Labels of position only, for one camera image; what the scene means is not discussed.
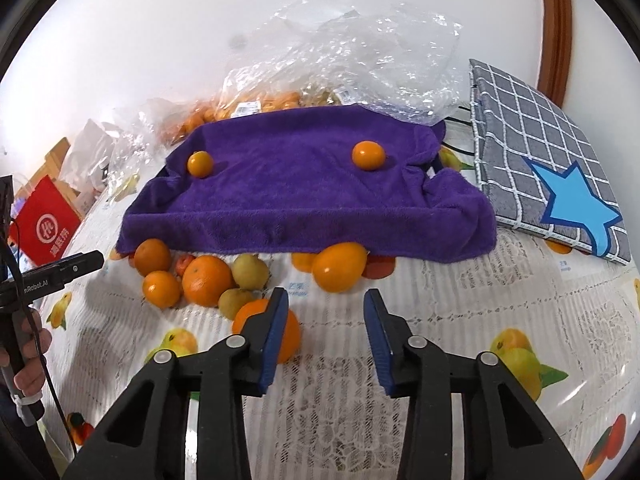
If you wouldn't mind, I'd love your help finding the brown pear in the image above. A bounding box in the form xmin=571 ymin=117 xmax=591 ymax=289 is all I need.
xmin=231 ymin=254 xmax=272 ymax=291
xmin=218 ymin=287 xmax=261 ymax=321

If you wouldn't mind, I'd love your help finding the red paper bag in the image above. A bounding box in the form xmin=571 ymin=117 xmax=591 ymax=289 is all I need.
xmin=14 ymin=175 xmax=83 ymax=267

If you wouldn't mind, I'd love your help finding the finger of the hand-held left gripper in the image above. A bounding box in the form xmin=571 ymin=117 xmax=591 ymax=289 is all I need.
xmin=60 ymin=250 xmax=106 ymax=287

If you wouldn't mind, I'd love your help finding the clear bag of oranges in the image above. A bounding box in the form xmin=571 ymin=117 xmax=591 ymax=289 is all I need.
xmin=160 ymin=87 xmax=351 ymax=148

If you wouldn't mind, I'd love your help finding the cardboard box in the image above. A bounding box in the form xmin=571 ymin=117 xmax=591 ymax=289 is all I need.
xmin=42 ymin=137 xmax=88 ymax=211

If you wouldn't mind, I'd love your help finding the white plastic bag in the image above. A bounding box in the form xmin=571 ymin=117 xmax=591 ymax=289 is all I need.
xmin=60 ymin=119 xmax=126 ymax=196

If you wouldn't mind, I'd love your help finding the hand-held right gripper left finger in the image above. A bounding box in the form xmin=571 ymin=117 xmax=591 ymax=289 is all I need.
xmin=62 ymin=287 xmax=291 ymax=480

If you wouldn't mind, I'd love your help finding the small clear plastic bag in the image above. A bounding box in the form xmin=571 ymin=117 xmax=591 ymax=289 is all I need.
xmin=100 ymin=97 xmax=176 ymax=201

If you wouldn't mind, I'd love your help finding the fruit print lace tablecloth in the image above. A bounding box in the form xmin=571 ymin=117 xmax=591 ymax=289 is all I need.
xmin=30 ymin=105 xmax=640 ymax=480

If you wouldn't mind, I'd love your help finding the small orange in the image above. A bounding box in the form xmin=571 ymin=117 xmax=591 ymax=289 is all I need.
xmin=133 ymin=238 xmax=173 ymax=277
xmin=142 ymin=270 xmax=182 ymax=309
xmin=231 ymin=299 xmax=302 ymax=365
xmin=187 ymin=151 xmax=215 ymax=179
xmin=352 ymin=140 xmax=386 ymax=171

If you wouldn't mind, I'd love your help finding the large clear plastic bag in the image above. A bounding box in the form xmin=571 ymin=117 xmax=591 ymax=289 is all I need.
xmin=222 ymin=0 xmax=463 ymax=126

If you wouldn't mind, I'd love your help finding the large round orange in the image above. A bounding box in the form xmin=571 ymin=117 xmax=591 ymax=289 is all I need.
xmin=181 ymin=255 xmax=234 ymax=308

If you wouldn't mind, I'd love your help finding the purple towel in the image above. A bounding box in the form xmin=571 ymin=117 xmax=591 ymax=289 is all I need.
xmin=116 ymin=105 xmax=497 ymax=263

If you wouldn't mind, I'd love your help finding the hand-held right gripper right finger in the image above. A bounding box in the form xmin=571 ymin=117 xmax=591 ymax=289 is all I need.
xmin=363 ymin=289 xmax=586 ymax=480

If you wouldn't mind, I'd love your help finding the large oval orange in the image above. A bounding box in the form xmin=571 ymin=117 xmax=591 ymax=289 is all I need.
xmin=311 ymin=242 xmax=368 ymax=294

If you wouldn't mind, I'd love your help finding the wooden door frame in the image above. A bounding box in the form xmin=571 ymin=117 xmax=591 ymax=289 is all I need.
xmin=537 ymin=0 xmax=573 ymax=108

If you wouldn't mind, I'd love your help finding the grey checked cushion blue star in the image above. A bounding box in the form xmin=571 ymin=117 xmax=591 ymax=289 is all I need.
xmin=468 ymin=58 xmax=632 ymax=266

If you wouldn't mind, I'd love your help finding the person's left hand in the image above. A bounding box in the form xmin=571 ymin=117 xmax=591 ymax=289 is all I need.
xmin=0 ymin=310 xmax=53 ymax=402

